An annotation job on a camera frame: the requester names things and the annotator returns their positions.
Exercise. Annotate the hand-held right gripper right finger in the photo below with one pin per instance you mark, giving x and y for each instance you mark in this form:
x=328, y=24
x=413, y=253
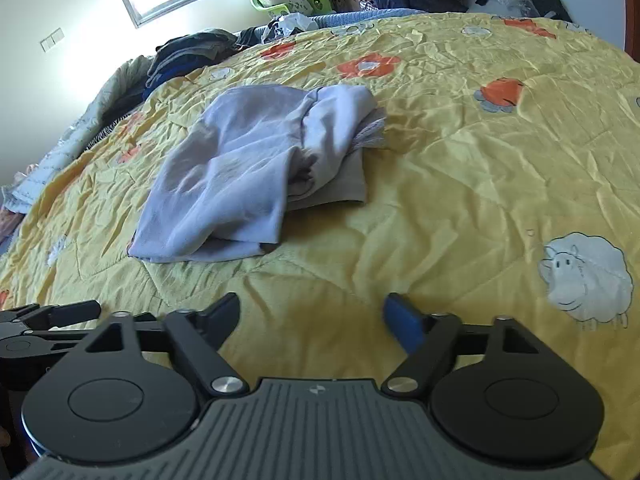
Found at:
x=402, y=322

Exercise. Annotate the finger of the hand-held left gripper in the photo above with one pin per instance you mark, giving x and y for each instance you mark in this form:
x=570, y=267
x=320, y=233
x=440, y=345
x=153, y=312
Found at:
x=65, y=312

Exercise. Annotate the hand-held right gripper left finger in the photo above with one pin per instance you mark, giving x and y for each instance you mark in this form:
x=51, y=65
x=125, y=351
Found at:
x=222, y=317

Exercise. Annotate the lavender long-sleeve shirt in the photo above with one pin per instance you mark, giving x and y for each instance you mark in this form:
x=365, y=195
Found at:
x=225, y=175

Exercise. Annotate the stack of dark folded clothes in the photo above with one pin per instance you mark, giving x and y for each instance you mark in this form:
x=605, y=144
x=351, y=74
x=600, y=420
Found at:
x=190, y=50

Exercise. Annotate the yellow carrot and sheep quilt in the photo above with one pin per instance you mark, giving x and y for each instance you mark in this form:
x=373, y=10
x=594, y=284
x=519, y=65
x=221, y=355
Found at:
x=450, y=160

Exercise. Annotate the grey quilted blanket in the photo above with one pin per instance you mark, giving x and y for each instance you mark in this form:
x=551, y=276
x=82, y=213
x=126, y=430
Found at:
x=75, y=135

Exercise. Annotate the black and white striped cloth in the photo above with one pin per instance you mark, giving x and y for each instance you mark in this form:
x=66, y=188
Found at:
x=110, y=127

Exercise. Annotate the white plastic bag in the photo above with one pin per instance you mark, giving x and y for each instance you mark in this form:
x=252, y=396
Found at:
x=295, y=24

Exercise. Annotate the blue knitted blanket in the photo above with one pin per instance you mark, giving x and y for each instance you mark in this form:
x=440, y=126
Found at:
x=380, y=16

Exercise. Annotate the wooden cabinet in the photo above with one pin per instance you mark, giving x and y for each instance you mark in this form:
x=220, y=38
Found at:
x=632, y=10

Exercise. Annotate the wall light switch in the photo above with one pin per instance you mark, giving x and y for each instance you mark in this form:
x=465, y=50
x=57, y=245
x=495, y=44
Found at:
x=52, y=40

